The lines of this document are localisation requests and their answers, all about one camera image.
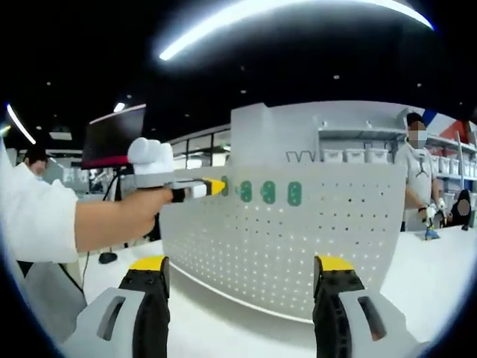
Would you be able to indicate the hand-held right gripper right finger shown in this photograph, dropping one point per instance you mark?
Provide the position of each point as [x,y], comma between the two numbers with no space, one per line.
[354,324]

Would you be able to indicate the white wall shelf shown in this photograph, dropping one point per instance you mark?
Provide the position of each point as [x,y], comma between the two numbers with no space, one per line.
[354,130]

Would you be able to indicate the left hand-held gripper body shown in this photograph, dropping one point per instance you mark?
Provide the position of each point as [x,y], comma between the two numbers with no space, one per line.
[153,160]

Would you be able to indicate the large black screen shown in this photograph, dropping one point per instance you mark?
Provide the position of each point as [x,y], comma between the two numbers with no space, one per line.
[112,138]

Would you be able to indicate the white perforated mounting plate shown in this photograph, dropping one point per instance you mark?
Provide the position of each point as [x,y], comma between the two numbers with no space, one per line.
[279,242]

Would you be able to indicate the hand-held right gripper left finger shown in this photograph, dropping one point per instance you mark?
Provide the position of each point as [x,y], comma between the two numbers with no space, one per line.
[112,324]

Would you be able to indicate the ceiling light strip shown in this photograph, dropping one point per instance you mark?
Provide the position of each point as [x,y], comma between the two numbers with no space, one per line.
[175,48]

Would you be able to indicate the small blue object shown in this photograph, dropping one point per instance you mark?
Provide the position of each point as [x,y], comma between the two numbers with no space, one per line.
[430,235]

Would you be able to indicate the black computer mouse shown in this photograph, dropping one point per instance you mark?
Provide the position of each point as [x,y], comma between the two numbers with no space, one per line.
[108,258]

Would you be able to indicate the person's left hand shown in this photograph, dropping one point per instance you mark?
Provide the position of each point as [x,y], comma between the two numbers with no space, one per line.
[156,203]

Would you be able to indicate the row of white storage bins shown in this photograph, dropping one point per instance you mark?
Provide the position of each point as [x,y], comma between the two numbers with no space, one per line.
[352,156]

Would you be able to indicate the grey mesh chair back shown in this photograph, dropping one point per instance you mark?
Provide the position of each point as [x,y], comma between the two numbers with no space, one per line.
[44,298]

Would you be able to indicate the green hook assembly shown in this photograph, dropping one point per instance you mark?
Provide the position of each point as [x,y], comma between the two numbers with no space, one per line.
[294,194]
[268,193]
[246,192]
[225,188]

